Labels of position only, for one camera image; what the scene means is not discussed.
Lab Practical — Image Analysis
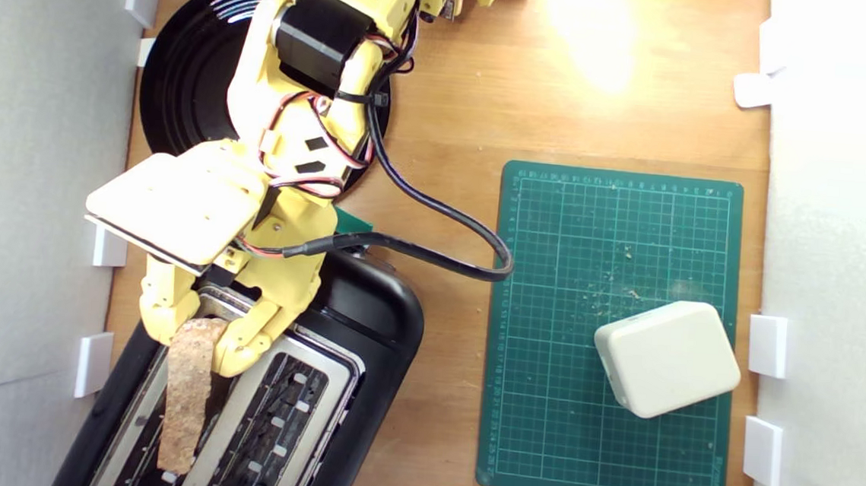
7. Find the green cutting mat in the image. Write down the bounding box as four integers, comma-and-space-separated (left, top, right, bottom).
474, 158, 749, 486

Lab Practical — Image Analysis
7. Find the yellow wrist camera box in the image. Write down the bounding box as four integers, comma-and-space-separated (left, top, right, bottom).
81, 147, 274, 282

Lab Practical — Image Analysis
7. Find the brown bread slice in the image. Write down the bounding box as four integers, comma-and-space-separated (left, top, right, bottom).
156, 314, 229, 478

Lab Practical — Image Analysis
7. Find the black two-slot toaster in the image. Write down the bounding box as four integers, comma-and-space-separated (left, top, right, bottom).
50, 199, 433, 486

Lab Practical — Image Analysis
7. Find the black round plate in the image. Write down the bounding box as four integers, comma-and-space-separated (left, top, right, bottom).
131, 0, 399, 221

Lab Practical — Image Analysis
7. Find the green toaster lever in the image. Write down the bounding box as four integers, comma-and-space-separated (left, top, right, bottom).
331, 207, 375, 237

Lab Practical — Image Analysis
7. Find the white rounded block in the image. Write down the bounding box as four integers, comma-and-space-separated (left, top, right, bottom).
588, 294, 747, 427

